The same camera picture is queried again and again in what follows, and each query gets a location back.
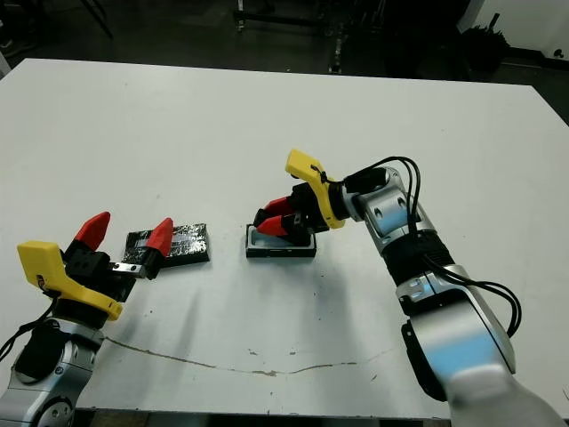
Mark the glossy black box lid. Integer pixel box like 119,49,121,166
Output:
124,222,211,268

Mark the black wheeled cart frame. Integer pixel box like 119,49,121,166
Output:
234,0,339,36

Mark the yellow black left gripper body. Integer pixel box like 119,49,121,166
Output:
16,240,148,321

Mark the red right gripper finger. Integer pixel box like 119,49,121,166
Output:
253,197,297,224
257,213,304,237

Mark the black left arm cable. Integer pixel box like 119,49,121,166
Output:
0,293,61,361

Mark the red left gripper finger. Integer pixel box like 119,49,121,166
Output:
70,211,111,254
144,217,173,280

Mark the black bushy floor object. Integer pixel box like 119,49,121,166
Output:
461,12,511,72

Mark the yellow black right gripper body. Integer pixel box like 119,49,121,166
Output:
284,149,348,236

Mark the metal post with caster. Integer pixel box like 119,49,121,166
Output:
328,37,344,75

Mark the black slanted stand leg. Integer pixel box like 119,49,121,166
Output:
82,0,115,39

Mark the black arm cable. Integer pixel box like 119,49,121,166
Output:
0,293,61,361
344,155,522,339

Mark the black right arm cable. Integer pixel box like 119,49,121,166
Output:
344,155,522,339

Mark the black box base white lining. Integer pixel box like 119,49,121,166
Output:
244,223,318,259

